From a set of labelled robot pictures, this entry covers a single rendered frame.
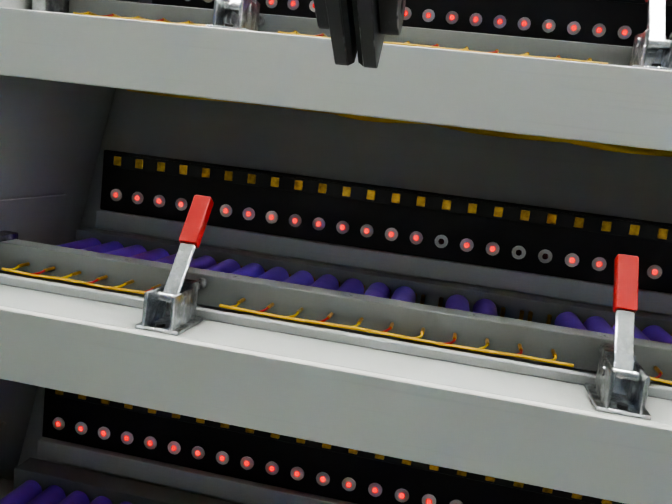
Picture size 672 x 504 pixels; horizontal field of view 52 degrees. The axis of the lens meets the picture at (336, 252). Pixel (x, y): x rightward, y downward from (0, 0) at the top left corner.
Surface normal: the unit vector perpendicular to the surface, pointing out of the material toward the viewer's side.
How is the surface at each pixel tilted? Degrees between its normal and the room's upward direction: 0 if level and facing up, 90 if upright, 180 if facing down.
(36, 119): 90
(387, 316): 110
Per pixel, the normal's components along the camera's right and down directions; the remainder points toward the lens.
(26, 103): 0.97, 0.14
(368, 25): -0.20, 0.90
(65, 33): -0.19, 0.13
